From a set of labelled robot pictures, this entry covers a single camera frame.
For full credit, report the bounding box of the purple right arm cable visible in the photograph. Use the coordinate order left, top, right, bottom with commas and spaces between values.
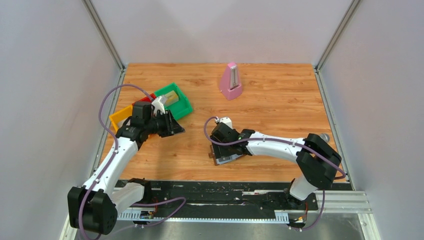
203, 115, 347, 232

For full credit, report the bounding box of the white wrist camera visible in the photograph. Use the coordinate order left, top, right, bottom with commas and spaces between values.
219, 116, 233, 129
151, 95, 168, 116

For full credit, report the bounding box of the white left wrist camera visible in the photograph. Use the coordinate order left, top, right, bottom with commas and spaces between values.
151, 95, 168, 116

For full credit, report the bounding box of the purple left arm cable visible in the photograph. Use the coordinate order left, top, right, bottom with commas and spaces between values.
78, 83, 187, 240

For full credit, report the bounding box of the gold card in green bin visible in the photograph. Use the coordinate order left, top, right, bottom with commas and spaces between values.
164, 90, 180, 107

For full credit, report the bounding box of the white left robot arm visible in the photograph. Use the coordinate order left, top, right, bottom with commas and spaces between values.
67, 101, 185, 235

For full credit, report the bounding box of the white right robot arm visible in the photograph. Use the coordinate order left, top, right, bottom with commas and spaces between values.
206, 122, 346, 201

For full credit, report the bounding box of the black microphone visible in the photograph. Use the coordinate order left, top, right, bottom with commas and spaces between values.
319, 133, 331, 143

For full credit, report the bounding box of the pink metronome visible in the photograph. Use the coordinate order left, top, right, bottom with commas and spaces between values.
218, 62, 243, 101

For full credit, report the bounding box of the black mounting rail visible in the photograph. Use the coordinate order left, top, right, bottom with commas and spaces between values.
96, 181, 319, 227

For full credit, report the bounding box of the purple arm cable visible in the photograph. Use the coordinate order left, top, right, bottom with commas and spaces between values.
78, 83, 187, 240
203, 115, 347, 232

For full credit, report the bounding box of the yellow plastic bin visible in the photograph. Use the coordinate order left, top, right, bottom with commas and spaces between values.
109, 104, 133, 131

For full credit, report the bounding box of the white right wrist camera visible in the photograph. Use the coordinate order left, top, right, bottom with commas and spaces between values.
219, 116, 233, 129

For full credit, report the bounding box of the green plastic bin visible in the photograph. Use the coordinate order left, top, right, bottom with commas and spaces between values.
154, 82, 193, 121

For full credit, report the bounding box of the red plastic bin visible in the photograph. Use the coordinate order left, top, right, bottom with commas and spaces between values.
132, 93, 157, 106

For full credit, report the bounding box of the brown leather card holder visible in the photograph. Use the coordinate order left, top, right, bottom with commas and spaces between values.
208, 144, 246, 166

